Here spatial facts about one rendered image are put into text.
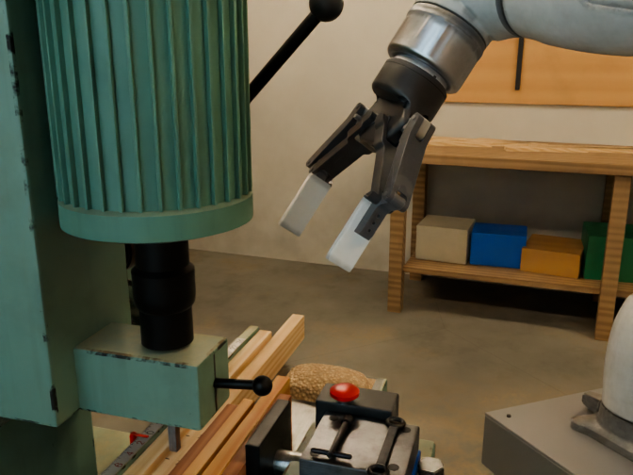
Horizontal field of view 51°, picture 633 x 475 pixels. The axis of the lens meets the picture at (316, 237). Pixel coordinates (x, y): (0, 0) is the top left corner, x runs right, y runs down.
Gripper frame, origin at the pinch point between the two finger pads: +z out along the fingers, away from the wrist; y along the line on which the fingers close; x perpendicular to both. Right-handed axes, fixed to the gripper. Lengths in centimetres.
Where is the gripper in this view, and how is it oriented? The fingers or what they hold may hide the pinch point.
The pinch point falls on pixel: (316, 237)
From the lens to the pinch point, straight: 70.8
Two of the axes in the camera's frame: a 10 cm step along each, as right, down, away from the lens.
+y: -3.9, -2.6, 8.9
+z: -5.3, 8.5, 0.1
